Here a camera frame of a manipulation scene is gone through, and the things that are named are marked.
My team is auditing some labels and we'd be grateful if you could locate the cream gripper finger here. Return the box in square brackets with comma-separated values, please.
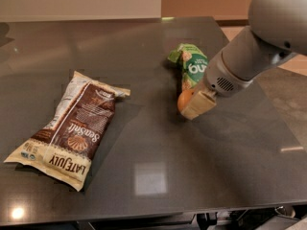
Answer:
[180, 82, 216, 120]

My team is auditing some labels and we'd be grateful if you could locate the green rice chip bag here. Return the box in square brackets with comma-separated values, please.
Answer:
[168, 43, 208, 91]

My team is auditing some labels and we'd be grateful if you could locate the brown Late July chip bag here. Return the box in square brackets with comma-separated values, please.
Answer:
[6, 72, 130, 191]

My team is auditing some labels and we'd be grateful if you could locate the orange fruit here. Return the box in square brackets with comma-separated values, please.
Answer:
[177, 89, 194, 111]

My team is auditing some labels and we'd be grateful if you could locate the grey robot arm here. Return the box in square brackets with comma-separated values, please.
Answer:
[177, 0, 307, 120]

